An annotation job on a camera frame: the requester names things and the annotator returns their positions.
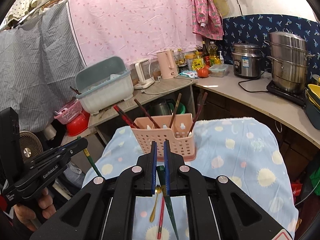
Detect stainless steel steamer pot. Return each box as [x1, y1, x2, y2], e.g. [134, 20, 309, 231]
[264, 31, 314, 93]

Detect cooking oil bottle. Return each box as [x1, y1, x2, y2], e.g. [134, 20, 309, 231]
[208, 41, 221, 66]

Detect dark soy sauce bottle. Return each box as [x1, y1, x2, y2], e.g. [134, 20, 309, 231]
[202, 41, 210, 66]

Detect yellow seasoning packet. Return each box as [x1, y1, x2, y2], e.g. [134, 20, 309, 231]
[192, 57, 204, 71]

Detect blue polka dot tablecloth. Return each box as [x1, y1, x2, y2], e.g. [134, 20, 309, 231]
[81, 116, 299, 240]

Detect red plastic basin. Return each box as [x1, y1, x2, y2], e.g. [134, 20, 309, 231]
[66, 110, 91, 137]

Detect silver rice cooker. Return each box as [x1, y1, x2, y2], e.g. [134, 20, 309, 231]
[232, 43, 262, 79]

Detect pink perforated utensil holder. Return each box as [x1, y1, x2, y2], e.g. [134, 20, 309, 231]
[132, 113, 196, 161]

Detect pink plastic basket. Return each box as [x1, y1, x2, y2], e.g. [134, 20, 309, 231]
[54, 99, 82, 125]

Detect brown chopstick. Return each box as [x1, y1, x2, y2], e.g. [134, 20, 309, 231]
[169, 93, 182, 128]

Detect dark maroon chopstick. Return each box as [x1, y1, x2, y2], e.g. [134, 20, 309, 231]
[134, 99, 160, 128]

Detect green gold-banded chopstick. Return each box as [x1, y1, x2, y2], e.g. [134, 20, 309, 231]
[156, 165, 179, 239]

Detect pink floral apron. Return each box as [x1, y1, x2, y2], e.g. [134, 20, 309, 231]
[191, 0, 223, 40]

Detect red tomato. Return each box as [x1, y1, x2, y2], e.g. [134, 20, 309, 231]
[196, 68, 209, 78]

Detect clear food container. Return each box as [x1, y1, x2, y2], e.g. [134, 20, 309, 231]
[209, 64, 229, 77]

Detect gold flower spoon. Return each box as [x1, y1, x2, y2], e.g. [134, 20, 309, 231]
[149, 185, 162, 223]

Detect pink dotted curtain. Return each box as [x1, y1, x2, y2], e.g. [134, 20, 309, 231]
[67, 0, 202, 68]

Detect green plastic basin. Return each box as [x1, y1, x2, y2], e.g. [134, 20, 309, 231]
[170, 103, 185, 114]

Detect navy floral backsplash cloth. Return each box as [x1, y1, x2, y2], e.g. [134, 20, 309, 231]
[215, 14, 319, 80]

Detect pink electric kettle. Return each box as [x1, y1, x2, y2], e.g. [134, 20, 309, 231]
[157, 50, 178, 80]

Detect black induction cooktop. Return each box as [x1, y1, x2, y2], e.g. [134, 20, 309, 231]
[266, 81, 305, 108]

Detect small desk fan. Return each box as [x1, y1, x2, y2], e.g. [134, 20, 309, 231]
[20, 131, 43, 162]

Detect dark red chopstick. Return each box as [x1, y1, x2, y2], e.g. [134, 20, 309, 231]
[187, 92, 208, 136]

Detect teal white dish rack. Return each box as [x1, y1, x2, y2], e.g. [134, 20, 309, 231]
[75, 56, 134, 115]

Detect bright red chopstick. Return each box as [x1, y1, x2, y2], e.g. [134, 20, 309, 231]
[157, 197, 165, 239]

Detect person's left hand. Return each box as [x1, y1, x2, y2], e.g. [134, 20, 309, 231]
[14, 187, 56, 232]

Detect grey striped curtain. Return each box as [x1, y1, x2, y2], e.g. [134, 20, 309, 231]
[1, 3, 84, 132]

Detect stacked yellow teal bowls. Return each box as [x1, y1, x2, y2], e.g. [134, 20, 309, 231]
[305, 74, 320, 130]

